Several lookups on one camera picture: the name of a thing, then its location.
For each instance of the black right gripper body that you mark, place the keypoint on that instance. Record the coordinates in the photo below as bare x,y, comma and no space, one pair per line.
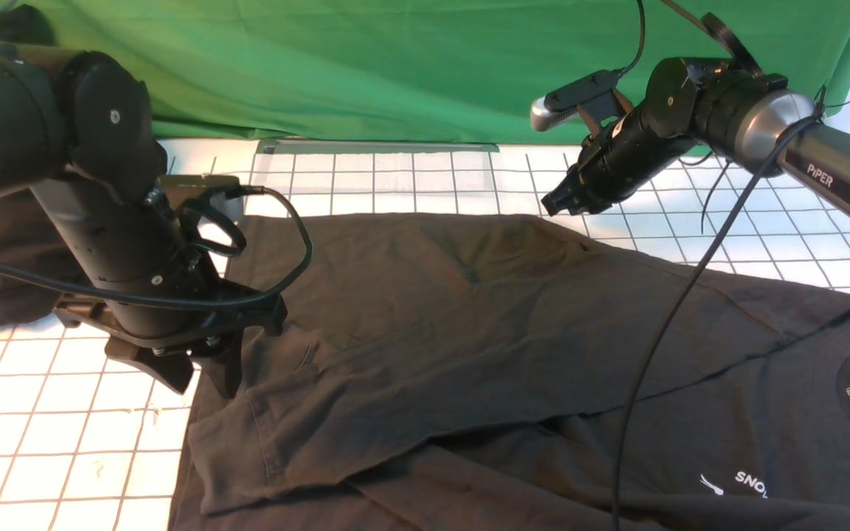
614,165

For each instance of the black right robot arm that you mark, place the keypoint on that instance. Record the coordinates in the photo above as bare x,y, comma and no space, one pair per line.
751,119

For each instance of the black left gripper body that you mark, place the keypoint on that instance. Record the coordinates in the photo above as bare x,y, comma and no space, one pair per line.
167,331

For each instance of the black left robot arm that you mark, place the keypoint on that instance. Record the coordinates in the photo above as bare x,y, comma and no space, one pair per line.
76,131

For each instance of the dark crumpled garment pile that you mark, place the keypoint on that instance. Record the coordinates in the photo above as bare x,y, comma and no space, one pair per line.
29,241

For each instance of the green backdrop cloth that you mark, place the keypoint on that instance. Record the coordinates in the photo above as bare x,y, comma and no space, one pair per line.
393,71

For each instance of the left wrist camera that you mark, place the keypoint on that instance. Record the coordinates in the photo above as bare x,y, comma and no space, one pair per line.
209,187

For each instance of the white grid-pattern mat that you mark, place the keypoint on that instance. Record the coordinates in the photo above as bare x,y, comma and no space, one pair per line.
89,444

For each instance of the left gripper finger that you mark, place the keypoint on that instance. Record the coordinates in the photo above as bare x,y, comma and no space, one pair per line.
174,371
221,361

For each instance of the gray long-sleeved shirt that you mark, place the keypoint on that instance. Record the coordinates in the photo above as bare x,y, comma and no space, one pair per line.
450,372

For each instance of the metal strip on table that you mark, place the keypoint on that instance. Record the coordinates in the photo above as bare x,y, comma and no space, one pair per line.
298,145

